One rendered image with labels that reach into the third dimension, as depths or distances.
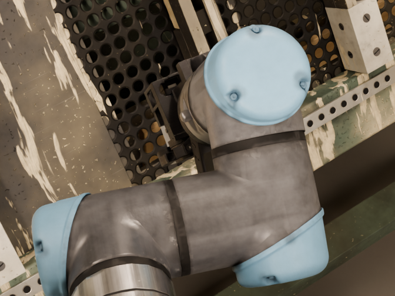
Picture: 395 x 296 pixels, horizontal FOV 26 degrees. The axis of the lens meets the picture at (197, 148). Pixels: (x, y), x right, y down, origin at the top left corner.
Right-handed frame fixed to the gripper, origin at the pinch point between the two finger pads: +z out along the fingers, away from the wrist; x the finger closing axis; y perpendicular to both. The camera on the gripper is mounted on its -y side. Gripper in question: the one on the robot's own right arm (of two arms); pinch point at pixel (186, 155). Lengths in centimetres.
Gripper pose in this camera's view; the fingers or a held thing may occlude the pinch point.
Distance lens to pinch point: 96.4
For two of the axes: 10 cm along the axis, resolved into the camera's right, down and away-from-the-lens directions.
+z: -2.0, 1.3, 9.7
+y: -3.9, -9.2, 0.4
